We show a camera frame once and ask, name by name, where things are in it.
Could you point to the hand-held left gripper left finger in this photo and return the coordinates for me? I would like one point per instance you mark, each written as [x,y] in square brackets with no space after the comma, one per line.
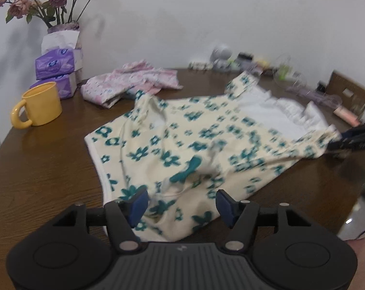
[138,207]

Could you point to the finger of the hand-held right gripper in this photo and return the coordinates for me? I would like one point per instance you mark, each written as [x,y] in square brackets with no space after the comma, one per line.
[360,133]
[351,145]

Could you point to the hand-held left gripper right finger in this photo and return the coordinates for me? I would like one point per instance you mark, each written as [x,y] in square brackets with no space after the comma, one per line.
[224,207]

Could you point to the cream garment with teal flowers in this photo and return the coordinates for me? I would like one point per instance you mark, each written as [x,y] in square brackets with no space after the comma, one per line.
[185,133]

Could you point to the pink card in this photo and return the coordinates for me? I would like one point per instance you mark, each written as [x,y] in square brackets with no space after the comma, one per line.
[347,116]

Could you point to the brown board with cutout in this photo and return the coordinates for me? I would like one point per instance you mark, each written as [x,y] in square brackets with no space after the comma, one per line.
[339,84]

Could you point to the black plug adapter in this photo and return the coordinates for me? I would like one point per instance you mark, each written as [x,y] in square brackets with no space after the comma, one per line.
[321,86]

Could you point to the green liquid bottle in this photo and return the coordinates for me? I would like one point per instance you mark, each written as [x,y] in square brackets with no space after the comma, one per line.
[282,72]

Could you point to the yellow sticky notes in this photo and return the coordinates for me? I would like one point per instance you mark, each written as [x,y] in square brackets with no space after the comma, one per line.
[262,62]

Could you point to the pink floral garment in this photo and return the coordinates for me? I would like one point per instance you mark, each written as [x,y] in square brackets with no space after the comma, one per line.
[125,81]

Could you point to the grey tin box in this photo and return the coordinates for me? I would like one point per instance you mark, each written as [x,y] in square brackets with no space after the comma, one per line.
[245,64]

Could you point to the black charger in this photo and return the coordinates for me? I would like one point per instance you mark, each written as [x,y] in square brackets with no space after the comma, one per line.
[245,56]

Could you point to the yellow mug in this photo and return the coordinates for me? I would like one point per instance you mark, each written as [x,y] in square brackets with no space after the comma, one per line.
[43,105]

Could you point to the purple tissue pack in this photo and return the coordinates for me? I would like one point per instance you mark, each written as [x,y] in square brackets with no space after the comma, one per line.
[64,86]
[54,63]

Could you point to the white slotted strip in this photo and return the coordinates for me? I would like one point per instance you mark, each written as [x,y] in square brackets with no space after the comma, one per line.
[199,65]

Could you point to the white robot figurine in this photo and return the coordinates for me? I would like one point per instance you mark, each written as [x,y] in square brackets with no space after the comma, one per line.
[221,53]

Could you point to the white tissue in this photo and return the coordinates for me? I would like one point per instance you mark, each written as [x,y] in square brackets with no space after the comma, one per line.
[60,40]

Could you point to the fuzzy purple vase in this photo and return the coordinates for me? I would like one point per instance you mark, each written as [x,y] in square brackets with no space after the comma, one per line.
[63,27]

